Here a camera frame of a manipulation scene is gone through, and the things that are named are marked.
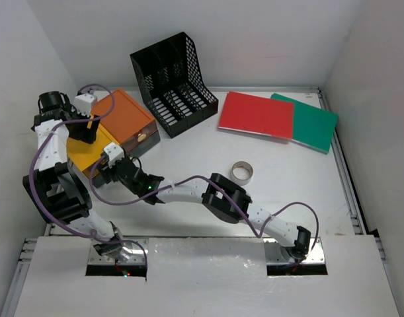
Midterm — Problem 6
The green notebook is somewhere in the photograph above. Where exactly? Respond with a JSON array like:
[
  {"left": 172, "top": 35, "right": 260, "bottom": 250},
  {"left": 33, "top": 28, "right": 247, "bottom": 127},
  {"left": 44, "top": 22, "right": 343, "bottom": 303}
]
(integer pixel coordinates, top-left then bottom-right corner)
[{"left": 270, "top": 93, "right": 338, "bottom": 153}]

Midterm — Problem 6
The orange yellow drawer organizer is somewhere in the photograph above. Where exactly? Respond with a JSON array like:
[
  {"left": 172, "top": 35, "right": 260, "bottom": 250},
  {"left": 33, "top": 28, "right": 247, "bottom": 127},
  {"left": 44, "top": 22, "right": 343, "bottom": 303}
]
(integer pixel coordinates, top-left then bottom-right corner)
[{"left": 67, "top": 88, "right": 160, "bottom": 178}]

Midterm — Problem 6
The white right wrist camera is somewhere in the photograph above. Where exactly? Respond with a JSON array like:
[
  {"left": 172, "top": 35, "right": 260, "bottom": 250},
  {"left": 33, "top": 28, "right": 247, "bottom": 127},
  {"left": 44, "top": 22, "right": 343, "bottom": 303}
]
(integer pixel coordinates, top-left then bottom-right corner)
[{"left": 103, "top": 142, "right": 125, "bottom": 168}]

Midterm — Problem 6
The white tape roll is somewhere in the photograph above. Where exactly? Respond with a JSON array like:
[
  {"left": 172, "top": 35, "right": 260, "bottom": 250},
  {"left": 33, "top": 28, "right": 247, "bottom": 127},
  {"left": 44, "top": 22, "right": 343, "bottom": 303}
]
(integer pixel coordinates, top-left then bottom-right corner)
[{"left": 230, "top": 161, "right": 254, "bottom": 186}]

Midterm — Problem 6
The black mesh file rack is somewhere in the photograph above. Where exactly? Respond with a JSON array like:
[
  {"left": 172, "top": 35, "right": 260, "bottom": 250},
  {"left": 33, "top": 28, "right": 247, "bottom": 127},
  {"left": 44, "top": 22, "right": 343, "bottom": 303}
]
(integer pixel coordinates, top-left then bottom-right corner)
[{"left": 130, "top": 32, "right": 219, "bottom": 138}]

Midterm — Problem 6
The red notebook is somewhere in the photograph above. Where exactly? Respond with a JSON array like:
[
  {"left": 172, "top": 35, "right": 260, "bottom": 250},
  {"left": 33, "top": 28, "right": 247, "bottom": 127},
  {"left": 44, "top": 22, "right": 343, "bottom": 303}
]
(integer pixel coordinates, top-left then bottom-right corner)
[{"left": 218, "top": 92, "right": 294, "bottom": 139}]

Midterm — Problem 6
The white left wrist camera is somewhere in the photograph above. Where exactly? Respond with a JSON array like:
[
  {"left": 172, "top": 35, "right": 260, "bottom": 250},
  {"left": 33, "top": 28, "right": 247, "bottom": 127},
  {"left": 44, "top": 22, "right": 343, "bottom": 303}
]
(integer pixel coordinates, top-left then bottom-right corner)
[{"left": 72, "top": 93, "right": 98, "bottom": 117}]

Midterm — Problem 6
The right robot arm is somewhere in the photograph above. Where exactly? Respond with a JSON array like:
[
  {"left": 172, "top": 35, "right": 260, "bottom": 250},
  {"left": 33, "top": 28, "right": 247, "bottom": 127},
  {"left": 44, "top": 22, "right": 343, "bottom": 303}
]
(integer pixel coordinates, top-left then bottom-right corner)
[{"left": 91, "top": 157, "right": 311, "bottom": 263}]

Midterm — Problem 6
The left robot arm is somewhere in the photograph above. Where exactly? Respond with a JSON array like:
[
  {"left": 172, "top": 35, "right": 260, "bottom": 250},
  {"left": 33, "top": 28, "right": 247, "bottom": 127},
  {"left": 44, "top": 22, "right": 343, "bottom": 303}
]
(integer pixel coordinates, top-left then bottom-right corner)
[{"left": 22, "top": 91, "right": 132, "bottom": 264}]

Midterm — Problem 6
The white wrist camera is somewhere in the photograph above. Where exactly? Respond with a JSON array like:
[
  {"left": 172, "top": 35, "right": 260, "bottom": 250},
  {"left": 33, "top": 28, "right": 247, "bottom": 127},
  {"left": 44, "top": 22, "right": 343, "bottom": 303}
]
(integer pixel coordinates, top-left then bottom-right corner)
[
  {"left": 103, "top": 142, "right": 125, "bottom": 168},
  {"left": 72, "top": 93, "right": 98, "bottom": 117}
]

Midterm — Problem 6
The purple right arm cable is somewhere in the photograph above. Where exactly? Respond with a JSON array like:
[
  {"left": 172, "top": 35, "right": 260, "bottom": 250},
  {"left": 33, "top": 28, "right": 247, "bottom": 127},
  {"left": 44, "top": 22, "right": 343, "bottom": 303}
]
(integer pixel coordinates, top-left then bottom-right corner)
[{"left": 89, "top": 158, "right": 320, "bottom": 265}]

